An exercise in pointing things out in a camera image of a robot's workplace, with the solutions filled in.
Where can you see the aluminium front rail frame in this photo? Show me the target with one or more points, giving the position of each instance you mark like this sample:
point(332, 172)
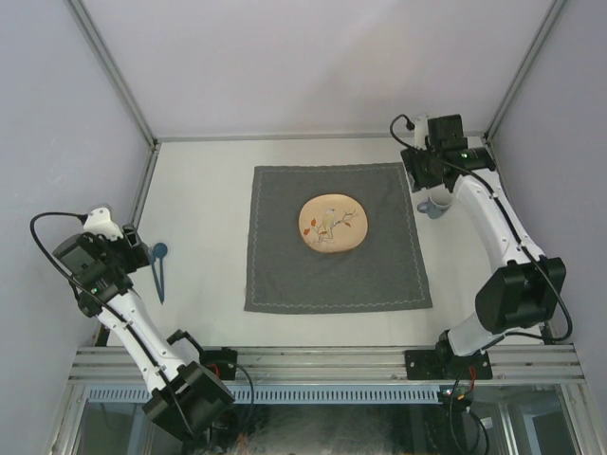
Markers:
point(511, 365)

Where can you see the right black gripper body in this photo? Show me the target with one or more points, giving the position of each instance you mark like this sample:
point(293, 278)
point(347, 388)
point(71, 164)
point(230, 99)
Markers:
point(422, 171)

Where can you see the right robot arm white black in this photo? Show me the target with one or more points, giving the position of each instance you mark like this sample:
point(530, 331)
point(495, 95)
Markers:
point(524, 288)

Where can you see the grey cloth placemat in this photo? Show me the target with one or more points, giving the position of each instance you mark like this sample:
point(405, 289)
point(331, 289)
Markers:
point(386, 272)

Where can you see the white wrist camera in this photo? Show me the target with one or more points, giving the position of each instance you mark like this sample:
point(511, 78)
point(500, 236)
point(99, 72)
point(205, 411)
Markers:
point(99, 222)
point(421, 132)

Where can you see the blue plastic spoon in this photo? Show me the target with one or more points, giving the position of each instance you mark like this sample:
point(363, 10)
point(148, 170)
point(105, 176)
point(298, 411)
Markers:
point(159, 252)

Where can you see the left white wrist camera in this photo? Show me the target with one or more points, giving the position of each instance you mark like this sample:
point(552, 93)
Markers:
point(99, 222)

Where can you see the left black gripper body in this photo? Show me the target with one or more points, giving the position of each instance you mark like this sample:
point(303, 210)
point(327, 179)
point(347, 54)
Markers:
point(119, 252)

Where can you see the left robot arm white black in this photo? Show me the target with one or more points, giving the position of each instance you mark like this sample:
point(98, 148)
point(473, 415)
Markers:
point(186, 398)

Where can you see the beige bird pattern plate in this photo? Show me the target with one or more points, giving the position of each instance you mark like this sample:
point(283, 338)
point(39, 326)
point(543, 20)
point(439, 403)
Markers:
point(333, 223)

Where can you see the blue slotted cable duct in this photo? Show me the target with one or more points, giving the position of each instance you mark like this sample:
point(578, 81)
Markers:
point(329, 394)

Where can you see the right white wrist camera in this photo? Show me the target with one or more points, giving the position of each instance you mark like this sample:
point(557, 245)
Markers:
point(421, 132)

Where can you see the white mug blue handle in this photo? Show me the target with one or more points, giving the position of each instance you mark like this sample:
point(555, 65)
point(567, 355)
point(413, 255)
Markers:
point(438, 202)

